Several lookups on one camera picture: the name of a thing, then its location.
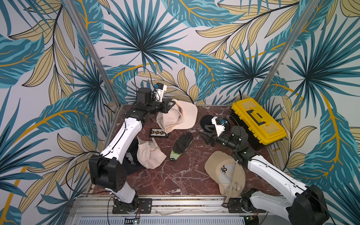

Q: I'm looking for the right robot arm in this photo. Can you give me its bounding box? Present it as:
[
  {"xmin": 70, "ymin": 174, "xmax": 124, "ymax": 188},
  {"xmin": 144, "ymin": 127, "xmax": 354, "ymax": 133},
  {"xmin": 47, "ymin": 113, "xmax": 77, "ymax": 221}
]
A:
[{"xmin": 200, "ymin": 126, "xmax": 331, "ymax": 225}]

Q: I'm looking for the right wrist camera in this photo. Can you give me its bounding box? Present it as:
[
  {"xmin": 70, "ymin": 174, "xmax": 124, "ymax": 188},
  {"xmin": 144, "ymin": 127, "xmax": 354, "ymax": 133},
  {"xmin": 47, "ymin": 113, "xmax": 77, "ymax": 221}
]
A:
[{"xmin": 211, "ymin": 116, "xmax": 229, "ymax": 137}]

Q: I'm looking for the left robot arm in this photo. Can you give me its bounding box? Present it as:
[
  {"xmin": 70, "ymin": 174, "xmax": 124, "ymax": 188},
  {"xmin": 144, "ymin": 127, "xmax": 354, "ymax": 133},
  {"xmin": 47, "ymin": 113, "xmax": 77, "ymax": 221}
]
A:
[{"xmin": 89, "ymin": 83, "xmax": 175, "ymax": 203}]

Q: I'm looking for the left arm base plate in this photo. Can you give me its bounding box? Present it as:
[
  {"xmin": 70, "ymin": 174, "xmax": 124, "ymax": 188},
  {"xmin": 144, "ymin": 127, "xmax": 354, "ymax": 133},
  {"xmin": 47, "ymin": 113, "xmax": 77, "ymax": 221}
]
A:
[{"xmin": 112, "ymin": 198, "xmax": 152, "ymax": 214}]

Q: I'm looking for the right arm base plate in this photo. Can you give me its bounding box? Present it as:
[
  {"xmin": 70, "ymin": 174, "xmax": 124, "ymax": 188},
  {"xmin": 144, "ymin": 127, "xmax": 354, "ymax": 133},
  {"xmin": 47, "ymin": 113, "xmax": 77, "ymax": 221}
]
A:
[{"xmin": 223, "ymin": 198, "xmax": 266, "ymax": 214}]

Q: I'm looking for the black cap at back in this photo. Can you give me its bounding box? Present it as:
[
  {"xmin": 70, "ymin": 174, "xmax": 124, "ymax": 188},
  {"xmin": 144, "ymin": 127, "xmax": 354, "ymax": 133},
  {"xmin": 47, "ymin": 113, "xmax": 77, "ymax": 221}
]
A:
[{"xmin": 200, "ymin": 115, "xmax": 231, "ymax": 131}]

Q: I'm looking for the cream Colorado cap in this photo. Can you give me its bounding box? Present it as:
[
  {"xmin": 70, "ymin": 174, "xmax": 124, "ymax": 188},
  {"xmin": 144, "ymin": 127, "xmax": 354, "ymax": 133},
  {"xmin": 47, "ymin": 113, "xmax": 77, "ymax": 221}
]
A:
[{"xmin": 137, "ymin": 137, "xmax": 167, "ymax": 169}]

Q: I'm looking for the yellow black toolbox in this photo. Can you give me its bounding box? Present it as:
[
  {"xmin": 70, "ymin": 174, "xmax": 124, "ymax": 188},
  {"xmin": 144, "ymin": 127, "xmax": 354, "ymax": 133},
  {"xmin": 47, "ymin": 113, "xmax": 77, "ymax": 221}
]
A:
[{"xmin": 231, "ymin": 98, "xmax": 287, "ymax": 151}]

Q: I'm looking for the black charger board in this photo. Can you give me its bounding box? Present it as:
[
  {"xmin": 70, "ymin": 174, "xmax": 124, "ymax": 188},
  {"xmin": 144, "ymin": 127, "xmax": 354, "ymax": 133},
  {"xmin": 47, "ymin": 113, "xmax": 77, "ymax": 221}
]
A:
[{"xmin": 149, "ymin": 128, "xmax": 169, "ymax": 138}]

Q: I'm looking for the navy black cap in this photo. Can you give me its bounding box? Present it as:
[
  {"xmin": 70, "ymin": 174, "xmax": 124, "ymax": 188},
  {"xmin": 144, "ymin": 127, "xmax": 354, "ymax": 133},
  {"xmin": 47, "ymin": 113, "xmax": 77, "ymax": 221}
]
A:
[{"xmin": 122, "ymin": 139, "xmax": 145, "ymax": 175}]

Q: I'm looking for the tan khaki cap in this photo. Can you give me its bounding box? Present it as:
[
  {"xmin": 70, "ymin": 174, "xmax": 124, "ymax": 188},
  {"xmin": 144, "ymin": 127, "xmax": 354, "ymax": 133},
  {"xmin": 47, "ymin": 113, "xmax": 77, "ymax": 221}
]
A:
[{"xmin": 204, "ymin": 151, "xmax": 246, "ymax": 204}]

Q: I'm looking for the green black cap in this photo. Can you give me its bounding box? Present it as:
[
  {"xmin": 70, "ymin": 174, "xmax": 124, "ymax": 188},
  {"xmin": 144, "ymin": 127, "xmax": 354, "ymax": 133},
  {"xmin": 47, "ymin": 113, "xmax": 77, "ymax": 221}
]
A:
[{"xmin": 170, "ymin": 132, "xmax": 194, "ymax": 161}]

